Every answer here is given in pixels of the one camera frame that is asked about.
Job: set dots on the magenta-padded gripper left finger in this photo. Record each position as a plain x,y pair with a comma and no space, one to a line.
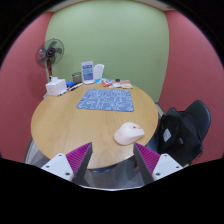
63,165

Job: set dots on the white and blue table sign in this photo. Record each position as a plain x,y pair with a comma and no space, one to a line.
87,72

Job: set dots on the blue whiteboard eraser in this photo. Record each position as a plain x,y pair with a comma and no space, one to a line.
70,84

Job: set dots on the white and red snack packet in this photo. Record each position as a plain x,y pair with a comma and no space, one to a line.
117,85

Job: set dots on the black office chair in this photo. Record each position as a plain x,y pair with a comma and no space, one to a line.
200,113

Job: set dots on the blue and white leaflet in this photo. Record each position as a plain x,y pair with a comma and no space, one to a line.
98,80

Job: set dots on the orange snack packet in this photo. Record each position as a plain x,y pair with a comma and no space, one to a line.
107,82

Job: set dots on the red and yellow snack packet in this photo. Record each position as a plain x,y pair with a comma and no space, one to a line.
126,84

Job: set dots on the white tissue box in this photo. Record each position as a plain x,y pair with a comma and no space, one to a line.
55,87

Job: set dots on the small black round object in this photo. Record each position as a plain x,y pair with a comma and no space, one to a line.
117,80

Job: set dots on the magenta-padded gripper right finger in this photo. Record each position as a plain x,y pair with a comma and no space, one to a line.
160,165

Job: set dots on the blue patterned mouse pad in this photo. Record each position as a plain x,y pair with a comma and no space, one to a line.
106,100

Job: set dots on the black whiteboard marker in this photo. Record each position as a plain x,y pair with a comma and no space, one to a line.
76,86

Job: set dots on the dark mesh bin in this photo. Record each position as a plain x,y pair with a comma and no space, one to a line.
77,77

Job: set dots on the dark standing fan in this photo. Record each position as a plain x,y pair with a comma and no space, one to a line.
50,52

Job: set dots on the red-capped whiteboard marker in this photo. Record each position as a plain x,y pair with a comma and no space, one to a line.
62,92

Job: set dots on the cream white computer mouse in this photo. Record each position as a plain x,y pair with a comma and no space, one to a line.
128,134

